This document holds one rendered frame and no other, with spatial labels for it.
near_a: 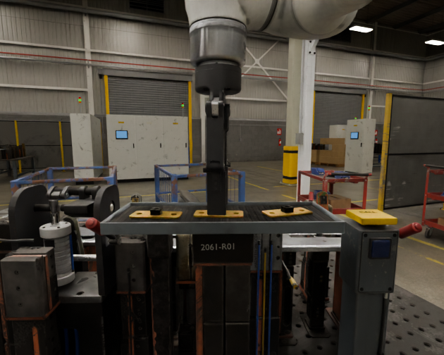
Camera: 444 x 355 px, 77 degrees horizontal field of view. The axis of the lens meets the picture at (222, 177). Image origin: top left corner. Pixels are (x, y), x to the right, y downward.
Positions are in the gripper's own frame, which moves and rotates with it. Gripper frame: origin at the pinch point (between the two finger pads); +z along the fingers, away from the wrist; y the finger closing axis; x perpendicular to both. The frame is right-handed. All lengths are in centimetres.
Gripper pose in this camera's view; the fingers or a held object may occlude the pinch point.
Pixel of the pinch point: (218, 191)
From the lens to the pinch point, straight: 47.4
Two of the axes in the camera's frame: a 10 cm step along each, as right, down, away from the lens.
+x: -10.0, -0.1, 0.6
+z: 0.0, 9.9, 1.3
